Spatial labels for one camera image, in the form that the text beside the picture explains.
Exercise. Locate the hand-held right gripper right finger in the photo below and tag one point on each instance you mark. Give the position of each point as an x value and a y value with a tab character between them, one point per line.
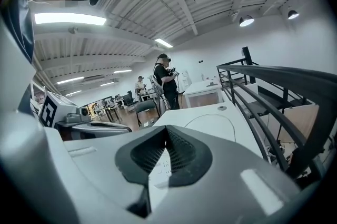
216	191

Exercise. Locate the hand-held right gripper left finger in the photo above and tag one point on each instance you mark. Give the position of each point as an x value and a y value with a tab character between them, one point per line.
105	178

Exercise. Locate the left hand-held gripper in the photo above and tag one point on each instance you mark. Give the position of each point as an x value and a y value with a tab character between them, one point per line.
56	109

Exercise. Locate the white power strip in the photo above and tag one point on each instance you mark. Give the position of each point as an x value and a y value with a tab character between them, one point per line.
161	168

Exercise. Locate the black office chair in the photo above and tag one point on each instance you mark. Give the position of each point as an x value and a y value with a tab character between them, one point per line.
130	99

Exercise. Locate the ceiling tube light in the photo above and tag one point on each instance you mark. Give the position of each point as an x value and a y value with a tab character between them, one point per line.
73	93
122	71
107	83
70	80

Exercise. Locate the grey office chair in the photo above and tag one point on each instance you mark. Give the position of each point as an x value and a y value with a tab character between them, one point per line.
146	107

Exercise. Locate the white desk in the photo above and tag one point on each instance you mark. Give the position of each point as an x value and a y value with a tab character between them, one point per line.
147	94

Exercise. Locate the small grey round object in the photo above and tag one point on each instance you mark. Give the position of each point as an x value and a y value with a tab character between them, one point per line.
222	108

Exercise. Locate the white water dispenser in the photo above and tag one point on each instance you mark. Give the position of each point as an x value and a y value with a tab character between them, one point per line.
186	79

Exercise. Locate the white cabinet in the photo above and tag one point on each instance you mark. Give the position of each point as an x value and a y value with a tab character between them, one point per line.
202	93

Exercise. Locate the small ceiling light panel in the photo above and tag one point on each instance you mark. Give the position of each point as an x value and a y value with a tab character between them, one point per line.
163	43

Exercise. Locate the black object on cabinet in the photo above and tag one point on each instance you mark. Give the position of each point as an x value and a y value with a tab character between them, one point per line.
212	84

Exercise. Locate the wooden panel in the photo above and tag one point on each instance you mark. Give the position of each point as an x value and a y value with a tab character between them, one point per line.
297	120

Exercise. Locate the large ceiling light panel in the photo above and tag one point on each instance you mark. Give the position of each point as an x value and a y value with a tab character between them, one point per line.
69	19

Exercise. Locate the person's dark top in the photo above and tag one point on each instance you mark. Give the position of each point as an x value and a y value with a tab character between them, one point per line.
22	28

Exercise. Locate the black metal railing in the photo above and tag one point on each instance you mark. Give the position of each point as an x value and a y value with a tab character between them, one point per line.
289	80

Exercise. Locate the black pendant lamp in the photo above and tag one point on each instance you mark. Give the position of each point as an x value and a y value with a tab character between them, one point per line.
246	20
293	14

